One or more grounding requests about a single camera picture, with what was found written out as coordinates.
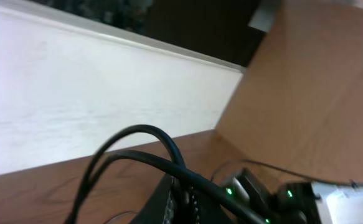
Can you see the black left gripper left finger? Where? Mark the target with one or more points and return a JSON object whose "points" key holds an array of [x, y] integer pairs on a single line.
{"points": [[159, 209]]}

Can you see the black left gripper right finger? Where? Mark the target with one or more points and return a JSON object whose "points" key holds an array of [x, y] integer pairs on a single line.
{"points": [[204, 210]]}

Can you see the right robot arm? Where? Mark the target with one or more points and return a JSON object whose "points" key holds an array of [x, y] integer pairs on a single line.
{"points": [[307, 202]]}

